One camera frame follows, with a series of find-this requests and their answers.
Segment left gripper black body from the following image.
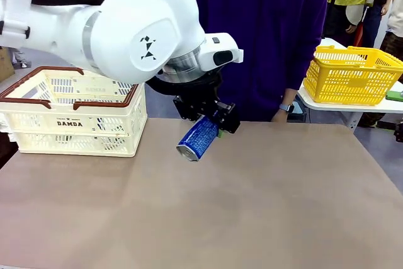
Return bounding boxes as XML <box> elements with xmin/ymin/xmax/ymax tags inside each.
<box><xmin>179</xmin><ymin>91</ymin><xmax>221</xmax><ymax>117</ymax></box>

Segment blue can with white print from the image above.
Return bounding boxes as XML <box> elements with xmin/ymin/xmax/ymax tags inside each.
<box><xmin>175</xmin><ymin>115</ymin><xmax>220</xmax><ymax>163</ymax></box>

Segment person's left forearm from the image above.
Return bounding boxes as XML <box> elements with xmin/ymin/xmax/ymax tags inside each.
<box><xmin>284</xmin><ymin>88</ymin><xmax>298</xmax><ymax>106</ymax></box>

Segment yellow plastic shopping basket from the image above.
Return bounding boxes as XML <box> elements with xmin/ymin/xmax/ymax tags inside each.
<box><xmin>304</xmin><ymin>45</ymin><xmax>403</xmax><ymax>106</ymax></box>

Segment cream basket with brown rim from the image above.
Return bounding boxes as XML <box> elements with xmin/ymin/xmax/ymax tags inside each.
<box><xmin>0</xmin><ymin>66</ymin><xmax>149</xmax><ymax>158</ymax></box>

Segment person's left hand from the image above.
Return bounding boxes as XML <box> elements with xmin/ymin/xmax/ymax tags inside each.
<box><xmin>271</xmin><ymin>110</ymin><xmax>292</xmax><ymax>123</ymax></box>

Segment white side table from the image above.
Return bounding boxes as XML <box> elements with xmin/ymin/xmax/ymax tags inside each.
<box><xmin>297</xmin><ymin>37</ymin><xmax>403</xmax><ymax>134</ymax></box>

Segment grey stool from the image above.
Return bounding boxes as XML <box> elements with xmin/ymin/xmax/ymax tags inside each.
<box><xmin>288</xmin><ymin>101</ymin><xmax>308</xmax><ymax>122</ymax></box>

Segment person in black and jeans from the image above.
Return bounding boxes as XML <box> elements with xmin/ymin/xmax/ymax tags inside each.
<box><xmin>361</xmin><ymin>0</ymin><xmax>394</xmax><ymax>49</ymax></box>

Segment person in purple cardigan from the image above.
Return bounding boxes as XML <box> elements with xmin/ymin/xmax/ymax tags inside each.
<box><xmin>188</xmin><ymin>0</ymin><xmax>330</xmax><ymax>122</ymax></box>

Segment person in white shirt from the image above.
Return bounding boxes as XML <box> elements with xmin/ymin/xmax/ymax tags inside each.
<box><xmin>379</xmin><ymin>0</ymin><xmax>403</xmax><ymax>60</ymax></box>

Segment person in grey trousers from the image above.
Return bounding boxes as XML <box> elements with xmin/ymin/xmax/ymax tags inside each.
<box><xmin>11</xmin><ymin>47</ymin><xmax>29</xmax><ymax>69</ymax></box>

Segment flat cardboard box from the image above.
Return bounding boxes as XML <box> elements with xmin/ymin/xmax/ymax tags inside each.
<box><xmin>0</xmin><ymin>47</ymin><xmax>16</xmax><ymax>83</ymax></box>

